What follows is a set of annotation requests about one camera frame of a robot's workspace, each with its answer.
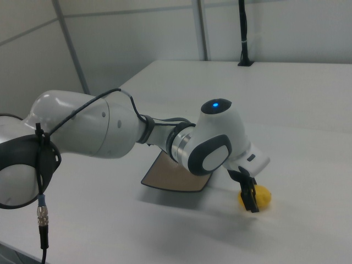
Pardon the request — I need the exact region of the Franka gripper body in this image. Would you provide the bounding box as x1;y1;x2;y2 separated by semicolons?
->
225;142;271;176

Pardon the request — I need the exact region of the yellow lemon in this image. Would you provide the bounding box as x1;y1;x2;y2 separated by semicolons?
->
238;183;273;213

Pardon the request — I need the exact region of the square brown ceramic plate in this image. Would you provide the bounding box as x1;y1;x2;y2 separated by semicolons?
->
140;152;214;193

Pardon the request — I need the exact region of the black pole stand with base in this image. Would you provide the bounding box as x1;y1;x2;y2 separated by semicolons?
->
238;0;255;67

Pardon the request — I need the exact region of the grey metal partition post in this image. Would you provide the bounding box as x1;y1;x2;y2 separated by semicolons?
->
52;0;91;96
197;0;209;62

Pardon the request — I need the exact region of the grey arm cable with connector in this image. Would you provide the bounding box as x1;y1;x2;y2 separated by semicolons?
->
35;87;197;264

